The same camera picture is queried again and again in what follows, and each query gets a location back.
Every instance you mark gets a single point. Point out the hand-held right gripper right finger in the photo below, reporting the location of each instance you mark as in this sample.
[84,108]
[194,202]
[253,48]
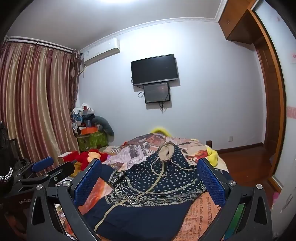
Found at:
[211,184]

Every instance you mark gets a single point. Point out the large black wall television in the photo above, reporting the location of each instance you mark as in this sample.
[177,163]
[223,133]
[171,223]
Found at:
[154,69]

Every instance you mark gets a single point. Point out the brown wooden door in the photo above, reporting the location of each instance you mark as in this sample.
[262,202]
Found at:
[261,69]

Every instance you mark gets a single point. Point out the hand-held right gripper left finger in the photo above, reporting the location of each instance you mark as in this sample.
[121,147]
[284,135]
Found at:
[87,184]

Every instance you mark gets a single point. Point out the grey pillow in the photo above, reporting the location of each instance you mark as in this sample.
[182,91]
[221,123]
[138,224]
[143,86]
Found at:
[104,124]

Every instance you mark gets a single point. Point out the pile of clothes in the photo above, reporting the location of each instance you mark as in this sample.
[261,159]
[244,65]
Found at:
[82,118]

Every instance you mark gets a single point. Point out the curtain rail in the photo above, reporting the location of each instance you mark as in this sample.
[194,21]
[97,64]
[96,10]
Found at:
[39,44]

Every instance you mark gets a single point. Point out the yellow blanket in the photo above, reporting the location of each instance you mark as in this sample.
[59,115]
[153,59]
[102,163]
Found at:
[211,155]

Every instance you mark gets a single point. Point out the navy patterned garment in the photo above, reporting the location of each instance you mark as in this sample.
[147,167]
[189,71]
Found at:
[152,185]

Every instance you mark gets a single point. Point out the green patterned box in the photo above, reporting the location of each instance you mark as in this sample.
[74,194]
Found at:
[91,140]

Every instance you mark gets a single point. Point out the orange box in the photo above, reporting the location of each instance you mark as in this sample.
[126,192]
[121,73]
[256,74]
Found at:
[89,130]

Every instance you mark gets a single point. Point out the red plush toy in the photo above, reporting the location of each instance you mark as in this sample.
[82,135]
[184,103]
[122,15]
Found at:
[89,156]

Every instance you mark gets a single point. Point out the printed blanket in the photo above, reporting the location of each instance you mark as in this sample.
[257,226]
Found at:
[198,215]

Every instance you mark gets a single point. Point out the white air conditioner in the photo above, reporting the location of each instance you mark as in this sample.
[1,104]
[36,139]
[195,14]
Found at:
[101,51]

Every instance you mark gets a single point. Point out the white box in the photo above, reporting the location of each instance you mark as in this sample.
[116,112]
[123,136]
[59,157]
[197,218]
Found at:
[64,155]

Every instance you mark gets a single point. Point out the striped brown curtain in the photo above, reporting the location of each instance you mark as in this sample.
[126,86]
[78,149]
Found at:
[34,99]

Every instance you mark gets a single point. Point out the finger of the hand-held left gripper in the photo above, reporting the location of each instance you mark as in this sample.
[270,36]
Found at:
[42,163]
[60,171]

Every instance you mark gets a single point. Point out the small black wall monitor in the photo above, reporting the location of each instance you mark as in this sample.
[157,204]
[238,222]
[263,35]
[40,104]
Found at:
[157,92]

